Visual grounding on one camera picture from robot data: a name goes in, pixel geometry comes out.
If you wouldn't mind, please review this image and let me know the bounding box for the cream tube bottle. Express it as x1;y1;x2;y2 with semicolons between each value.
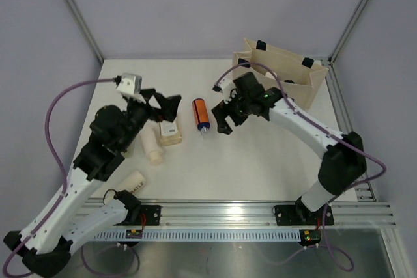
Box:
139;125;164;165

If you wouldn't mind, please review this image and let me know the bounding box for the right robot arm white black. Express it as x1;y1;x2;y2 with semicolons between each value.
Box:
212;72;366;225

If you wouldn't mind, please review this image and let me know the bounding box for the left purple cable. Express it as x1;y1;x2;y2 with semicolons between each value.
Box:
0;76;120;278

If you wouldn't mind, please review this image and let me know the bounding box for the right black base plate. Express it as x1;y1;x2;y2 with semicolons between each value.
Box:
272;204;335;226

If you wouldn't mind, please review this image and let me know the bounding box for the right aluminium frame post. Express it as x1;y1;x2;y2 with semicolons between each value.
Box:
328;0;371;66

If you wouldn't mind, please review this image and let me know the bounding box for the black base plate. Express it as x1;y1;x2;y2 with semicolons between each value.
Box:
126;205;162;226
272;204;335;226

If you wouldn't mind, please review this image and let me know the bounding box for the pale bottle under left arm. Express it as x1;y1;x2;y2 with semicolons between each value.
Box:
122;143;135;159

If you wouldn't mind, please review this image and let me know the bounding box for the clear amber liquid bottle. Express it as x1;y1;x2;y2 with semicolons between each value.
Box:
159;120;182;146

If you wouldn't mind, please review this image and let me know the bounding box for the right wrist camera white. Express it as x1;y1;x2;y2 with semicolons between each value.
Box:
212;78;234;94

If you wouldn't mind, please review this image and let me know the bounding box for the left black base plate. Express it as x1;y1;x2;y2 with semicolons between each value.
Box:
126;205;162;226

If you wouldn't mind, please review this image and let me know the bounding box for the cream bottle with lettering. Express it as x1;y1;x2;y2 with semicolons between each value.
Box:
110;170;147;194

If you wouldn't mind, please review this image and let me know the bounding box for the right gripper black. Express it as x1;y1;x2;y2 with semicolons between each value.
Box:
212;89;252;135

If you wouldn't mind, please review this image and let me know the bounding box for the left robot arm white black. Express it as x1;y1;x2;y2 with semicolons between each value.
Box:
3;89;182;277

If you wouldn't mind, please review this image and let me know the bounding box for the orange blue spray bottle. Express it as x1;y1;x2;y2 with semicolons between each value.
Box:
192;98;211;136

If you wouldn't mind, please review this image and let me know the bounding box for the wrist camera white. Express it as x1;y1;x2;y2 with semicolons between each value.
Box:
212;78;234;94
116;73;142;99

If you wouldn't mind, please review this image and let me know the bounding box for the white slotted cable duct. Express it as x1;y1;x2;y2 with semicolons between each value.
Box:
93;229;301;242

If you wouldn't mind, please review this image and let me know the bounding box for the aluminium mounting rail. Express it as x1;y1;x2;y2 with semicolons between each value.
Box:
81;198;397;229

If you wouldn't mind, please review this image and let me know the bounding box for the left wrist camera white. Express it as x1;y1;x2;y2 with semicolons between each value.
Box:
116;73;142;99

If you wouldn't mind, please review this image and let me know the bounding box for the left aluminium frame post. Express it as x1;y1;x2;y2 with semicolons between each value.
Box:
63;0;105;64

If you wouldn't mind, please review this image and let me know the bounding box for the beige canvas tote bag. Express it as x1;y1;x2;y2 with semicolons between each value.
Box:
232;39;328;111

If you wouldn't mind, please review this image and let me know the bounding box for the aluminium frame post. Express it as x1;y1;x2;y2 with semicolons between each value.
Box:
328;0;371;66
63;0;105;64

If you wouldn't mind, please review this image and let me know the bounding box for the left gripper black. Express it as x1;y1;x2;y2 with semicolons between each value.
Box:
119;88;181;150

